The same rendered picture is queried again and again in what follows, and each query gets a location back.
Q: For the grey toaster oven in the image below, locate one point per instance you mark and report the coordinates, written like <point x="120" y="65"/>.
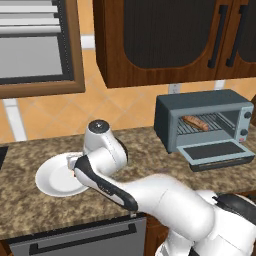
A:
<point x="200" y="100"/>

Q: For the metal toaster oven rack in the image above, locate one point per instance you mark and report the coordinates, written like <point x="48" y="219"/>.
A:
<point x="213" y="121"/>

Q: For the brown wooden base cupboard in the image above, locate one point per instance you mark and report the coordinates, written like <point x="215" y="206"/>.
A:
<point x="155" y="236"/>

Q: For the white wall socket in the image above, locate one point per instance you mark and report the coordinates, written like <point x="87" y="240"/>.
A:
<point x="219" y="84"/>
<point x="174" y="88"/>

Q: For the dark wooden wall cupboard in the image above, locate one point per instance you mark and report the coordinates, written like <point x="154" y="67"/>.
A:
<point x="110" y="66"/>

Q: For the grey dishwasher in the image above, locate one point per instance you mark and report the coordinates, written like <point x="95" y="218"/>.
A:
<point x="83" y="243"/>

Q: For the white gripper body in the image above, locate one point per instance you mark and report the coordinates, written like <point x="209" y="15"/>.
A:
<point x="71" y="161"/>

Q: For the brown baguette bread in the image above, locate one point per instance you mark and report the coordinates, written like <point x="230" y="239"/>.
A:
<point x="196" y="123"/>

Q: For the black toaster oven knob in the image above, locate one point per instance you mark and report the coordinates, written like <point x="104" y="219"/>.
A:
<point x="244" y="132"/>
<point x="247" y="115"/>

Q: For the grey toaster oven door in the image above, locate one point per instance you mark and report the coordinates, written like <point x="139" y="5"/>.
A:
<point x="216" y="153"/>

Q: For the dark panelled cupboard door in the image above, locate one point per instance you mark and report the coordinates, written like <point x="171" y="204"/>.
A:
<point x="166" y="33"/>
<point x="248" y="33"/>

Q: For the wooden framed window with blinds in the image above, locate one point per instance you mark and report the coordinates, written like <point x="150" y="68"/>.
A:
<point x="33" y="50"/>

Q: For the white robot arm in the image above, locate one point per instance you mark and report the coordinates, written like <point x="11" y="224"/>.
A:
<point x="173" y="200"/>

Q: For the black hob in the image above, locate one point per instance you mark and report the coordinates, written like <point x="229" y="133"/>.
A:
<point x="2" y="158"/>

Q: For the white round plate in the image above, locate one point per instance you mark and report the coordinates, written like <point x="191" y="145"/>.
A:
<point x="56" y="180"/>

